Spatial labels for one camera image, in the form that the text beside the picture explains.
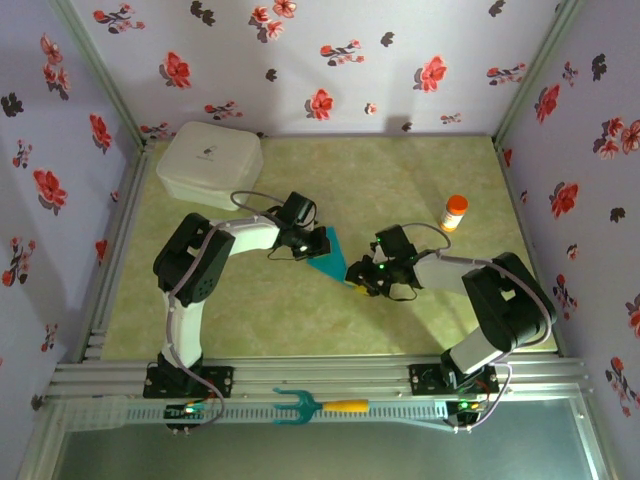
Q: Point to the teal cloth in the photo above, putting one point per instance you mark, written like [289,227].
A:
[332,260]

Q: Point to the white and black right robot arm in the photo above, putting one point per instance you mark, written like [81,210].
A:
[440,272]

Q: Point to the white square lidded container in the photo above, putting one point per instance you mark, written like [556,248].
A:
[207,160]

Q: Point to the orange-capped small bottle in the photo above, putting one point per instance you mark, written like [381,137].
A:
[454,212]

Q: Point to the long aluminium frame rail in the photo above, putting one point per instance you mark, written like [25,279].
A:
[320,372]

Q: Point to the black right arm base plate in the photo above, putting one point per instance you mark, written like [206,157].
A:
[425,380]

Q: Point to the aluminium side rail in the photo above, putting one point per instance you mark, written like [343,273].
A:
[518,200]
[127,200]

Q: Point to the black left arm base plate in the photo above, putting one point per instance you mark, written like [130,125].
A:
[220,380]

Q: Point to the aluminium corner post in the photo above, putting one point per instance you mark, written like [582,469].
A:
[532,70]
[100,70]

